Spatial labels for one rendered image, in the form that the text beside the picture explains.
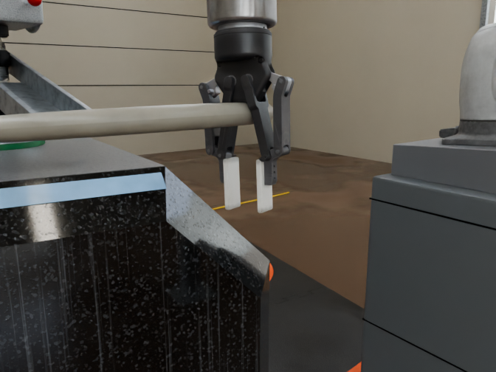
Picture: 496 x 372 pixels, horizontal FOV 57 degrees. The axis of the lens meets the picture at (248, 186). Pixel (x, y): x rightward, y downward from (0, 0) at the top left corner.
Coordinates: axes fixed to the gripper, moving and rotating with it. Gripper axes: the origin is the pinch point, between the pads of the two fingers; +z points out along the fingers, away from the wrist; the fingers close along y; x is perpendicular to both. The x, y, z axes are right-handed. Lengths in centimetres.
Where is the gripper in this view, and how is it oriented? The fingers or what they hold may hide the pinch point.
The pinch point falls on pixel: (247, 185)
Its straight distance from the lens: 62.2
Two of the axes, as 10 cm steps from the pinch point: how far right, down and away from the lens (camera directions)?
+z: 0.3, 9.9, 1.5
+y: -8.5, -0.5, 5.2
